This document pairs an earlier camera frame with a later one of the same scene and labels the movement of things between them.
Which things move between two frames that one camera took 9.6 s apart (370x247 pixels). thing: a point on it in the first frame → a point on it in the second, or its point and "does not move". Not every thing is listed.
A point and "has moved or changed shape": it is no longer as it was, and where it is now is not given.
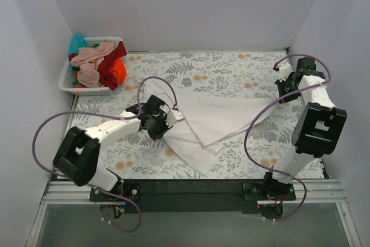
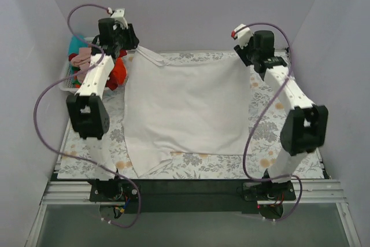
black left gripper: [157, 127] → [131, 40]
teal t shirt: [77, 41] does not move
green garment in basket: [76, 83] does not move
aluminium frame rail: [67, 192] does not move
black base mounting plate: [194, 196] does not move
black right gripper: [287, 88] → [243, 55]
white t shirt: [197, 139] has moved or changed shape
